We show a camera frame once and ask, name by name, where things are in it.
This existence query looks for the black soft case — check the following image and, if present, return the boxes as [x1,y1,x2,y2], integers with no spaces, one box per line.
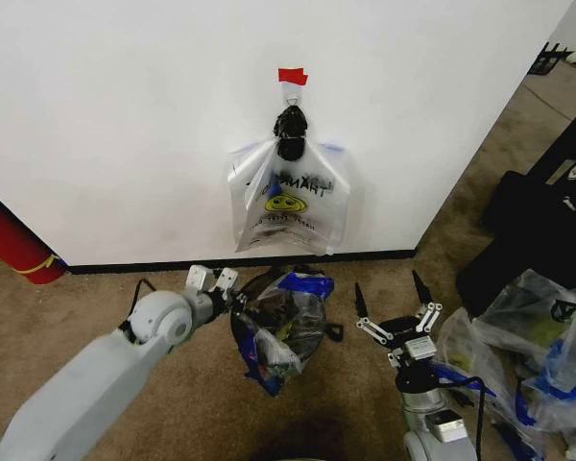
[454,168,576,320]

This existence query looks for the clear bin liner blue tape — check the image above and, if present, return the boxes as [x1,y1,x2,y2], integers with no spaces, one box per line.
[239,269,336,398]

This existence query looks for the clear plastic bag blue tape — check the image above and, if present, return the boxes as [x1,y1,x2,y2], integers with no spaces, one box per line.
[513,306,576,450]

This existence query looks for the black baseboard strip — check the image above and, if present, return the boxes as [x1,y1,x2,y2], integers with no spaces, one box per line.
[62,248,420,276]

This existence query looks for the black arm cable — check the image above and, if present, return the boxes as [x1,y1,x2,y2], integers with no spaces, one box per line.
[436,373,499,461]
[122,277,157,337]

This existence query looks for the black stand legs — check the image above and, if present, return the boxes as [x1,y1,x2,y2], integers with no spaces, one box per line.
[529,41,575,77]

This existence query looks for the clear adhesive wall hook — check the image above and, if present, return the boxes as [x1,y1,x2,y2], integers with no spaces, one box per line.
[279,81,305,109]

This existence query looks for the clear smiley print garbage bag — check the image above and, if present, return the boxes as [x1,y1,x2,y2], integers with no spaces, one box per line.
[226,106,352,256]

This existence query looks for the black flat case white label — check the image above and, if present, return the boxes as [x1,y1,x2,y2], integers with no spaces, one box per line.
[526,93,576,203]

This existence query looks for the red tape strip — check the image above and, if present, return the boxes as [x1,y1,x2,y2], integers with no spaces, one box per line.
[276,67,311,88]

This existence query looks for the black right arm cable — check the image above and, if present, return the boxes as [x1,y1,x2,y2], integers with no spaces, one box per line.
[436,373,499,461]

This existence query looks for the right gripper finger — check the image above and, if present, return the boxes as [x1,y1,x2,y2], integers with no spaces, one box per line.
[353,281,391,345]
[411,269,444,333]

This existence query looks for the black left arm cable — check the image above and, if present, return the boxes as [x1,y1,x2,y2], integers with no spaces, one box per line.
[122,277,157,337]

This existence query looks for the red cylinder yellow band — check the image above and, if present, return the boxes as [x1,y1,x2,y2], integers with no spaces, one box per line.
[0,195,69,288]

